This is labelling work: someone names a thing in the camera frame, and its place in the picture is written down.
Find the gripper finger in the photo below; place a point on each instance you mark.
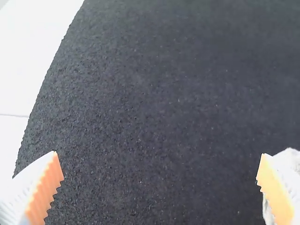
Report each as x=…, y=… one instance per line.
x=37, y=194
x=279, y=194

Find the black mat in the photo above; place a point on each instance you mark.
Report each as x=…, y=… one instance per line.
x=164, y=93

